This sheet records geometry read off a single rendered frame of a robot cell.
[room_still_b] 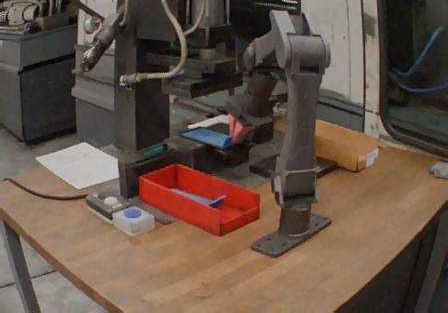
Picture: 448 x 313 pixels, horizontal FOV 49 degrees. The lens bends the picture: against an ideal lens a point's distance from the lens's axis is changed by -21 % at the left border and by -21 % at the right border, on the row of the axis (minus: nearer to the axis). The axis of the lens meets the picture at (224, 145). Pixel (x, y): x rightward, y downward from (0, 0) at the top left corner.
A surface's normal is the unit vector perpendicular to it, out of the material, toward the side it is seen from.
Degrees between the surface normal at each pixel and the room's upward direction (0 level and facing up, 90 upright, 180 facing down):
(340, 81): 90
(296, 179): 98
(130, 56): 90
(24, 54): 90
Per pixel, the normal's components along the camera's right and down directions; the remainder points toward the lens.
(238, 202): -0.69, 0.24
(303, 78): 0.19, 0.45
